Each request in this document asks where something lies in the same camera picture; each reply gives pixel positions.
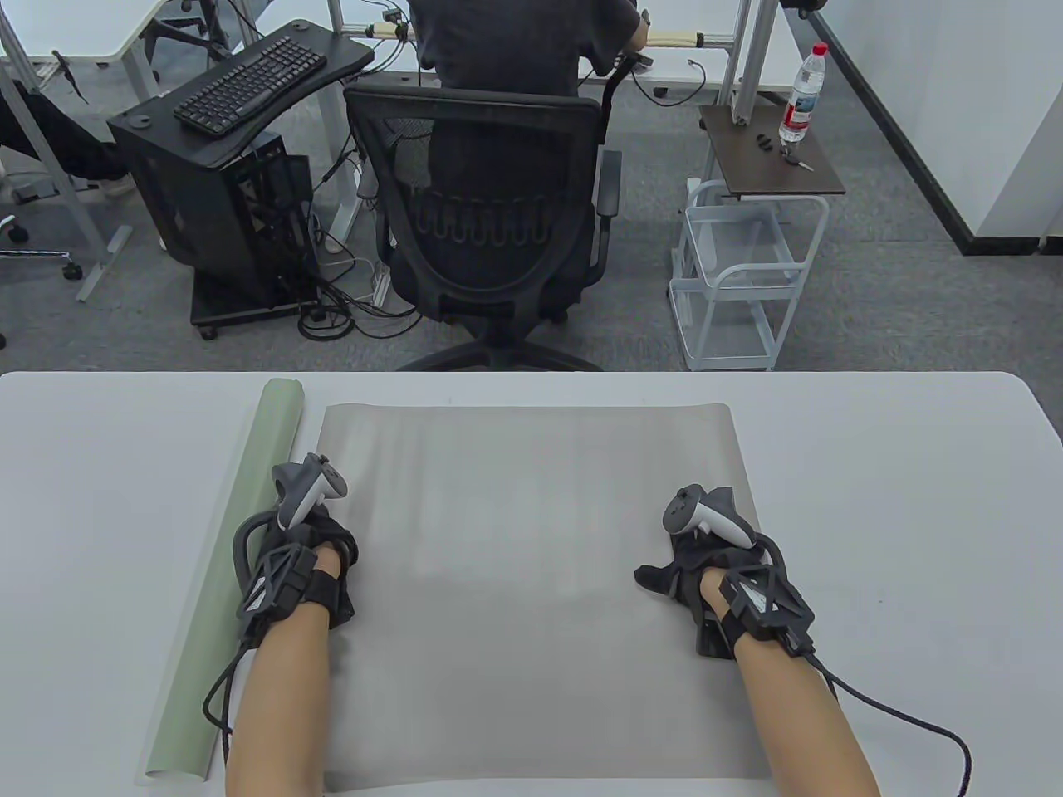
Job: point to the person's right forearm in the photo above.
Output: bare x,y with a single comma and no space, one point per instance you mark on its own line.
797,730

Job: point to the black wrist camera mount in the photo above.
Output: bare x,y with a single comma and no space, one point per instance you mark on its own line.
760,606
278,581

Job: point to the black mesh office chair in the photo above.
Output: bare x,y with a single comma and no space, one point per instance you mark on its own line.
490,274

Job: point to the white desk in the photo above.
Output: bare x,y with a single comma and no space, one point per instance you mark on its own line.
673,79
75,25

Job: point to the grey foot pedal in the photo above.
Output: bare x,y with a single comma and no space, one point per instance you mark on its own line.
33,193

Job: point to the grey metal frame leg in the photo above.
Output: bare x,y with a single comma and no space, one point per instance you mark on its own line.
743,66
104,266

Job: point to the white and grey controller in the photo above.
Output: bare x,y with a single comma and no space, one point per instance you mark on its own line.
689,510
303,490

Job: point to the beige padded bar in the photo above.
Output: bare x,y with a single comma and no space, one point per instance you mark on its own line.
664,38

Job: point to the small black object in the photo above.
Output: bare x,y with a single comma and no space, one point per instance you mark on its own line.
762,141

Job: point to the small bunch of keys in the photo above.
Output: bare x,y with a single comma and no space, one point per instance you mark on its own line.
799,163

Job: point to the grey chair base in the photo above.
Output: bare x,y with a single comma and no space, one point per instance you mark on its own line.
41,253

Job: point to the grey desk mat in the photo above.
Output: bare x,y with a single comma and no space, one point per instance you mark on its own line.
540,540

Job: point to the person's left hand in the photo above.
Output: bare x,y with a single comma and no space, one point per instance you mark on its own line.
336,548

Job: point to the clear water bottle red cap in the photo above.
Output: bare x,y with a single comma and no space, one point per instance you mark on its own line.
799,100

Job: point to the black keyboard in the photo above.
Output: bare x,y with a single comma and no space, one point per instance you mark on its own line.
249,83

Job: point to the person's left forearm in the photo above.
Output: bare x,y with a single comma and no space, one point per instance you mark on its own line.
282,706

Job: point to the black computer cart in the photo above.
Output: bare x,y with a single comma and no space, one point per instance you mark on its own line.
340,50

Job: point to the person's right hand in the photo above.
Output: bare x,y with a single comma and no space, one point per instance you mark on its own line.
685,573

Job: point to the black computer tower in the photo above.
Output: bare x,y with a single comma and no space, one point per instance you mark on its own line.
166,207

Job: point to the black chair base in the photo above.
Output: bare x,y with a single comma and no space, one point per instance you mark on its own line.
191,33

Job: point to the brown side table top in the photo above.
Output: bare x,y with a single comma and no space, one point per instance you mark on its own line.
764,174

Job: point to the green desk mat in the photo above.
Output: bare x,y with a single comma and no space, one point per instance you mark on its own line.
249,465

